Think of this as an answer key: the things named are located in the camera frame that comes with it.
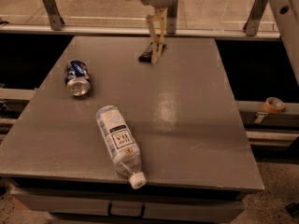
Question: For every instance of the crushed blue soda can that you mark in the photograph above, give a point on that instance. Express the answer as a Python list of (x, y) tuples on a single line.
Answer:
[(76, 78)]

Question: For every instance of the horizontal metal rail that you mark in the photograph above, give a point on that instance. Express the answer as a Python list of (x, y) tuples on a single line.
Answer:
[(119, 31)]

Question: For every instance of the right metal rail bracket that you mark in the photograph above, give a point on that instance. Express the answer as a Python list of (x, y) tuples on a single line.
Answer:
[(252, 24)]

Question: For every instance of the middle metal rail bracket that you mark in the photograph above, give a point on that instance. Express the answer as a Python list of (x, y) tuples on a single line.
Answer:
[(171, 18)]

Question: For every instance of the black snack bar wrapper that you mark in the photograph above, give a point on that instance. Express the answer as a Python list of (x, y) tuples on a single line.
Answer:
[(147, 55)]

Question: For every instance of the left metal rail bracket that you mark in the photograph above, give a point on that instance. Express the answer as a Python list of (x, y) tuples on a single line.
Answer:
[(55, 19)]

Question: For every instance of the grey table drawer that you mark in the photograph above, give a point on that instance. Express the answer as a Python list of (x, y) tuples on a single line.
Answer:
[(80, 207)]

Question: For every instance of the black drawer handle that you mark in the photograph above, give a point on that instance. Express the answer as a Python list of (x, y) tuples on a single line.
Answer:
[(123, 209)]

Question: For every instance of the orange tape roll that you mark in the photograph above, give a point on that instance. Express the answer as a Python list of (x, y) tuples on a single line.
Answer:
[(274, 105)]

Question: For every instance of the clear plastic water bottle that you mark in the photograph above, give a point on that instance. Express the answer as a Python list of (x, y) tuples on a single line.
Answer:
[(121, 145)]

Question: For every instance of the metal rail bracket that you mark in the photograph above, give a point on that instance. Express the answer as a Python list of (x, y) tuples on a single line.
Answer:
[(55, 19), (252, 24), (171, 18)]

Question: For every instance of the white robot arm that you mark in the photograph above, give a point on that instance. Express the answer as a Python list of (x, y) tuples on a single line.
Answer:
[(286, 13)]

